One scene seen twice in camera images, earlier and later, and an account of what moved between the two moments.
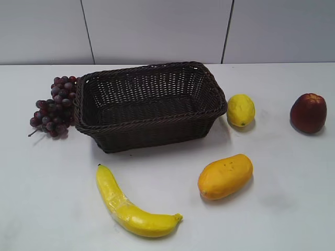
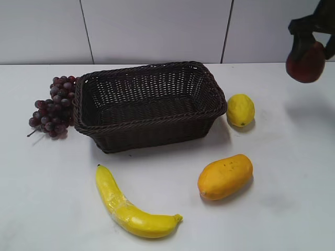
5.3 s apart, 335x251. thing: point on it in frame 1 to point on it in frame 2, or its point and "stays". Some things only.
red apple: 308,113 to 309,67
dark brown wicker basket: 149,107 stays
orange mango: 224,177 stays
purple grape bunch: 55,116 stays
